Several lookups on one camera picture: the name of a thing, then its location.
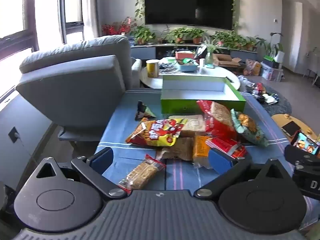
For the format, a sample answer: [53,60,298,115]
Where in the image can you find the yellow canister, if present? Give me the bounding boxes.
[146,59,160,78]

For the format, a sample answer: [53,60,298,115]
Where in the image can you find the green and black box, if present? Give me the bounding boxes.
[263,56,276,68]

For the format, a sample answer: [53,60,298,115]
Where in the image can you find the red yellow chips bag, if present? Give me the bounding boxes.
[125,117,188,147]

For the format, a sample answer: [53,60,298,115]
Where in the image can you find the red checkered snack packet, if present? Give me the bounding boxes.
[205,137,247,159]

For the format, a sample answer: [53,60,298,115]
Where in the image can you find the teal snack bag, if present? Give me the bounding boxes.
[230,108,269,147]

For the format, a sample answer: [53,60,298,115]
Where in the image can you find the black wall television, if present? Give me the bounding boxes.
[144,0,234,31]

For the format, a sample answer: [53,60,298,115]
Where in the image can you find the clear brown cake packet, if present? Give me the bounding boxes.
[155,137,194,161]

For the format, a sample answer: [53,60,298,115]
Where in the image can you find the orange cracker packet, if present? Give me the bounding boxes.
[192,135,213,168]

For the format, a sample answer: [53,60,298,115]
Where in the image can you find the red bread bag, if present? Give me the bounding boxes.
[196,100,238,140]

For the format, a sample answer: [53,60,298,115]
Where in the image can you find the spider plant in glass vase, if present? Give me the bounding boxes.
[199,37,221,66]

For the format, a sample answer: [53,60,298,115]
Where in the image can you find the hanging green vine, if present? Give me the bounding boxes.
[134,0,151,21]
[230,0,240,29]

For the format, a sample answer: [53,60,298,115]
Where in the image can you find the clear toast bread packet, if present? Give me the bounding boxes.
[168,114,208,138]

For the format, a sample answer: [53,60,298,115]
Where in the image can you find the black wall socket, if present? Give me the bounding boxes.
[8,126,21,143]

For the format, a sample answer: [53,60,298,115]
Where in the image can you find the round wooden side table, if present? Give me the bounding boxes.
[271,114,320,150]

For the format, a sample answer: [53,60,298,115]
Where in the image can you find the grey sofa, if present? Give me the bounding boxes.
[15,35,133,142]

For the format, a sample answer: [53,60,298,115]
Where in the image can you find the dark round marble table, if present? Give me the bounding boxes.
[239,79,292,116]

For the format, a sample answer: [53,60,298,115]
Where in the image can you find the red pink box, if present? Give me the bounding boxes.
[175,51,196,60]

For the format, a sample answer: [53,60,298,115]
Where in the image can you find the orange plastic bag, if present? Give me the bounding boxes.
[243,59,262,76]

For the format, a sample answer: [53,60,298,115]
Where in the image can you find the small triangular dark packet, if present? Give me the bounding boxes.
[135,101,157,121]

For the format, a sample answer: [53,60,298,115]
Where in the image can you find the red flower plant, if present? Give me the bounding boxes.
[101,17,137,36]

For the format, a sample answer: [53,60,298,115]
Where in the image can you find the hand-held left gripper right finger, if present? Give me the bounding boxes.
[193,148,285,197]

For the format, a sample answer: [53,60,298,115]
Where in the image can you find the green cardboard box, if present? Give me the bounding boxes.
[160,76,247,115]

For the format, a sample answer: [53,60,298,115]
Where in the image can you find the clear storage box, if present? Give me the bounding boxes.
[261,62,283,81]

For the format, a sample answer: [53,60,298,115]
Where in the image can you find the open cardboard box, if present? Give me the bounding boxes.
[212,53,242,68]

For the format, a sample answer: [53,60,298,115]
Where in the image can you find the grey television cabinet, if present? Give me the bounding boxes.
[130,43,258,61]

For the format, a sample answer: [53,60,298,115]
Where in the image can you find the black framed window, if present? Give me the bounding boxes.
[0,0,85,63]

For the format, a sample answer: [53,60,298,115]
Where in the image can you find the row of potted green plants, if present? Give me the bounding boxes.
[130,25,259,52]

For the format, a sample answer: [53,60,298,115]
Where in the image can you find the white oval coffee table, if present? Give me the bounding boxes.
[139,64,241,90]

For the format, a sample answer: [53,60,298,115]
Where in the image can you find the red case phone cartoon screen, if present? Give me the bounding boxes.
[291,131,320,158]

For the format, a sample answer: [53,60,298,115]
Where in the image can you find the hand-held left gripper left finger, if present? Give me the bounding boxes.
[32,147,128,200]

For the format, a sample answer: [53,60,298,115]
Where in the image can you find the light blue basket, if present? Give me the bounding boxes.
[176,62,199,72]

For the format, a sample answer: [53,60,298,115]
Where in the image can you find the dining chairs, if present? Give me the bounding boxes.
[303,50,320,88]

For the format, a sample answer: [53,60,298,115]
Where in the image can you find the large leaf plant white pot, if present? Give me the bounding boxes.
[267,32,286,63]

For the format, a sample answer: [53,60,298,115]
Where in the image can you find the clear biscuit packet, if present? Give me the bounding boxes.
[117,154,167,196]

